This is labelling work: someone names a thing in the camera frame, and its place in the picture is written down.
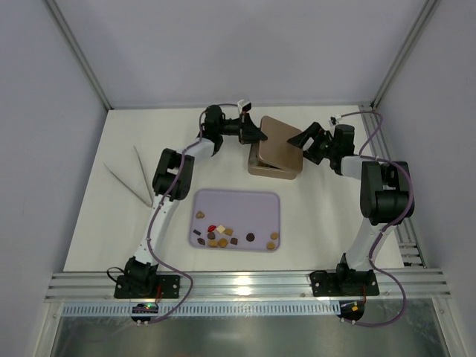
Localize gold tin lid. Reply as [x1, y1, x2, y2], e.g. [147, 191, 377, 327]
[257, 116, 303, 173]

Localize metal tongs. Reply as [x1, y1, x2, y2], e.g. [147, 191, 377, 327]
[103, 145, 154, 208]

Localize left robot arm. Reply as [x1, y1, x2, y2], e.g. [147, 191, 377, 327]
[115, 100, 268, 299]

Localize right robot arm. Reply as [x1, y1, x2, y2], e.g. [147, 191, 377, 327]
[288, 122, 414, 297]

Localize caramel ridged leaf chocolate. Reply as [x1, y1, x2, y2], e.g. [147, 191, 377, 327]
[218, 239, 228, 248]

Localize gold tin box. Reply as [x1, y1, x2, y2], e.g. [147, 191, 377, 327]
[248, 144, 302, 180]

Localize lilac plastic tray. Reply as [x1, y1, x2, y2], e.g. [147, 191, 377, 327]
[189, 189, 281, 253]

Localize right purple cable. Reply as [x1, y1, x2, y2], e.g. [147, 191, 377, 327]
[329, 110, 416, 327]

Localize purple cable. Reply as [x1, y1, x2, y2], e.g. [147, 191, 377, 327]
[329, 110, 416, 327]
[147, 103, 242, 321]

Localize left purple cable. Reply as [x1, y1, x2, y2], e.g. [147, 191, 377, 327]
[147, 103, 242, 321]

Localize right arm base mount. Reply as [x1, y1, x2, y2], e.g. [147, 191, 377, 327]
[309, 269, 380, 297]

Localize white slotted cable duct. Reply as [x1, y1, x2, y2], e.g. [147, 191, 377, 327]
[62, 300, 341, 318]

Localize aluminium frame rail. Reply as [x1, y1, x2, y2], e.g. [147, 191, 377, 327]
[45, 268, 451, 302]

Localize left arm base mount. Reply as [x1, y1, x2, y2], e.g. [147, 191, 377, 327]
[114, 274, 180, 299]

